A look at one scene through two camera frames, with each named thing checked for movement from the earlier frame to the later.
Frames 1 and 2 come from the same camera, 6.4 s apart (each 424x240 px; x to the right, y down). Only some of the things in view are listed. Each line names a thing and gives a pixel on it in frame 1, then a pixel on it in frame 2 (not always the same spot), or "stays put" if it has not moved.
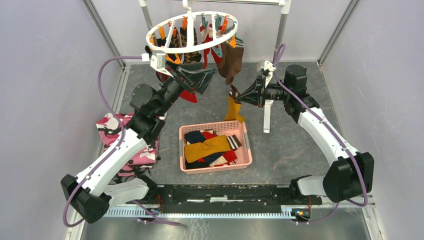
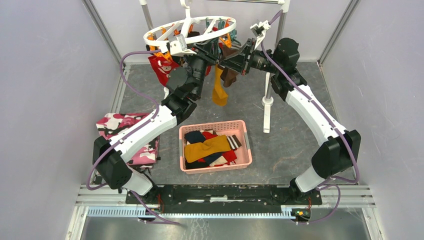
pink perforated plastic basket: (244, 155) stays put
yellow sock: (196, 150) stays put
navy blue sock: (194, 137) stays put
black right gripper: (251, 95) to (238, 63)
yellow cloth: (232, 111) to (219, 96)
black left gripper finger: (200, 85) to (211, 51)
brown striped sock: (231, 60) stays put
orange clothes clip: (233, 43) to (226, 38)
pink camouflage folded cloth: (110, 131) stays put
